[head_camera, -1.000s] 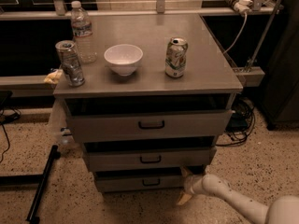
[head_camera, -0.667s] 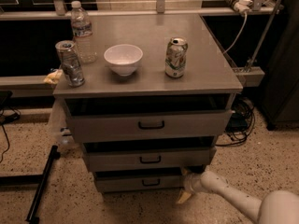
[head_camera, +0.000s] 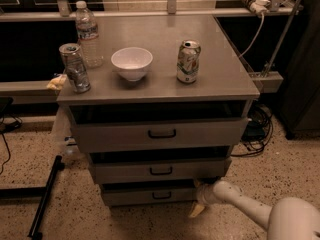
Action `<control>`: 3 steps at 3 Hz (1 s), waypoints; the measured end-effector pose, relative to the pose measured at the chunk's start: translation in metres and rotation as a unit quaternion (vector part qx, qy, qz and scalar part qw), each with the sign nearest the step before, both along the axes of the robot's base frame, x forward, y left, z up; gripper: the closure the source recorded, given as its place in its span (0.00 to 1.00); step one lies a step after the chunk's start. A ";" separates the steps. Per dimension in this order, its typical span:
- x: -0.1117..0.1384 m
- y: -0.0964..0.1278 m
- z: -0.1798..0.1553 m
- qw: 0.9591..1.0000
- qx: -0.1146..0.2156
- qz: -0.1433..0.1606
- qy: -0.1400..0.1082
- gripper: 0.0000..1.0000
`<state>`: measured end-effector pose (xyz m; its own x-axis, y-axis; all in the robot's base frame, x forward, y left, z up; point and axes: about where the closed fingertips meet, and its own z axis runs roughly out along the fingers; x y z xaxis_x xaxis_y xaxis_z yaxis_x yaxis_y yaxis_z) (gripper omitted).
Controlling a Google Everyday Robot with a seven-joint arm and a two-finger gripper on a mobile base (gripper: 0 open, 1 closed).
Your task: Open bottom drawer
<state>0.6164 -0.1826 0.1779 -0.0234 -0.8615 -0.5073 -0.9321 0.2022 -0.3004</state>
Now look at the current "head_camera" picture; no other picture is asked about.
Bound black cable on floor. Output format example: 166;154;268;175
0;96;23;176

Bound grey metal frame rail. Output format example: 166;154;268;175
0;0;304;22

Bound white ceramic bowl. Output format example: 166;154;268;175
111;47;153;82

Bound silver energy drink can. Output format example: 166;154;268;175
59;43;91;93

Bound white power cable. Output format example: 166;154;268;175
237;12;266;59

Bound black cable bundle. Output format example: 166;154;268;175
230;103;274;158

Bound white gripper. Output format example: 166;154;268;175
188;180;221;218

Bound grey drawer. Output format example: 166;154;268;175
89;158;231;184
101;179;196;206
71;118;248;153

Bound green white soda can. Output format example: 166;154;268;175
177;40;201;84

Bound clear plastic water bottle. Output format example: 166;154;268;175
76;1;103;68

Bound black metal floor stand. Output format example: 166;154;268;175
0;155;65;240

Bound white power strip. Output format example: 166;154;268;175
240;0;269;16

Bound grey drawer cabinet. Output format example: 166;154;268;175
56;14;261;208

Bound yellow crumpled wrapper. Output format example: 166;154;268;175
47;74;67;91

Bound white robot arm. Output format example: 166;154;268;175
189;180;320;240

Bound clear plastic bag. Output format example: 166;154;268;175
52;108;83;159

